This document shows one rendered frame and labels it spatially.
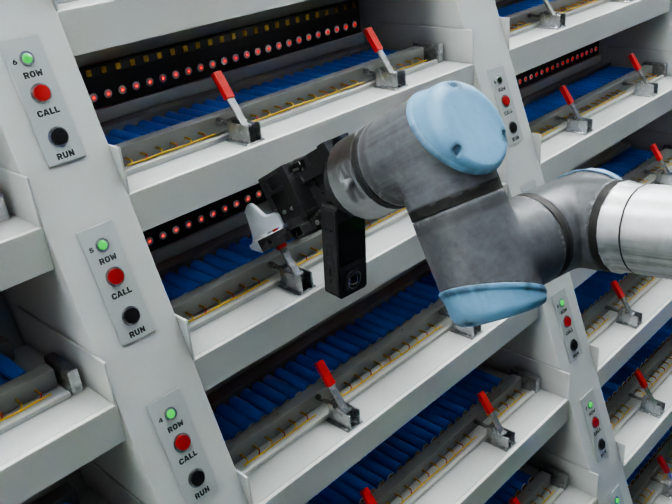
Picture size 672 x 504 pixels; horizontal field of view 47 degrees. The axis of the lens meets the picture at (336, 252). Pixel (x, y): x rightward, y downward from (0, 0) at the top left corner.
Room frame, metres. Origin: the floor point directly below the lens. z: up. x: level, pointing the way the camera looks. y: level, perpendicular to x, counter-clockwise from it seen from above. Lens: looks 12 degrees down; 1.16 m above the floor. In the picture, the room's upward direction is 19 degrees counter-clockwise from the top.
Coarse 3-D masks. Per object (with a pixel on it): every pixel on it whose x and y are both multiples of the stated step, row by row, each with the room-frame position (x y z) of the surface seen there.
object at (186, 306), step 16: (304, 240) 1.01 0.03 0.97; (320, 240) 1.02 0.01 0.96; (272, 256) 0.97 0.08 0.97; (304, 256) 1.01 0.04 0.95; (240, 272) 0.94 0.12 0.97; (256, 272) 0.95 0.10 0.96; (272, 272) 0.97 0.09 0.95; (208, 288) 0.91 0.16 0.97; (224, 288) 0.92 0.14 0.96; (240, 288) 0.94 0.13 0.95; (176, 304) 0.88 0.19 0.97; (192, 304) 0.89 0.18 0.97; (208, 304) 0.91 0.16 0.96; (192, 320) 0.87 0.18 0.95
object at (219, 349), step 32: (224, 224) 1.06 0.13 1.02; (160, 256) 1.00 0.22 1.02; (384, 256) 1.00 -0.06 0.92; (416, 256) 1.05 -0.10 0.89; (256, 288) 0.94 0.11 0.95; (320, 288) 0.93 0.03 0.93; (224, 320) 0.88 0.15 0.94; (256, 320) 0.87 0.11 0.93; (288, 320) 0.89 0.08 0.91; (320, 320) 0.93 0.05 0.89; (192, 352) 0.80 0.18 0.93; (224, 352) 0.83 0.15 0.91; (256, 352) 0.86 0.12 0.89
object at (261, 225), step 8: (248, 208) 0.92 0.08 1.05; (256, 208) 0.91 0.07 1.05; (248, 216) 0.92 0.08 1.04; (256, 216) 0.91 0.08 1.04; (264, 216) 0.90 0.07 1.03; (272, 216) 0.89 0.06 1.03; (280, 216) 0.88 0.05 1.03; (256, 224) 0.91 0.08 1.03; (264, 224) 0.90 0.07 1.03; (272, 224) 0.89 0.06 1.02; (280, 224) 0.88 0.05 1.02; (256, 232) 0.92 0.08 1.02; (264, 232) 0.91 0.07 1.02; (272, 232) 0.90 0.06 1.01; (256, 240) 0.91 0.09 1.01; (256, 248) 0.92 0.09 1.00
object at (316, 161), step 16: (320, 144) 0.81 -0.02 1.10; (304, 160) 0.85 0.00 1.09; (320, 160) 0.82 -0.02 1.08; (272, 176) 0.87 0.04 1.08; (288, 176) 0.84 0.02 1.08; (304, 176) 0.84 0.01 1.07; (320, 176) 0.83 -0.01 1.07; (272, 192) 0.86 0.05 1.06; (288, 192) 0.84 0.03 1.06; (304, 192) 0.84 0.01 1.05; (320, 192) 0.84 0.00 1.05; (272, 208) 0.87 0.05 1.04; (288, 208) 0.86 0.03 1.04; (304, 208) 0.83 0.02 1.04; (320, 208) 0.84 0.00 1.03; (288, 224) 0.86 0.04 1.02; (304, 224) 0.84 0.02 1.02; (320, 224) 0.84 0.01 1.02
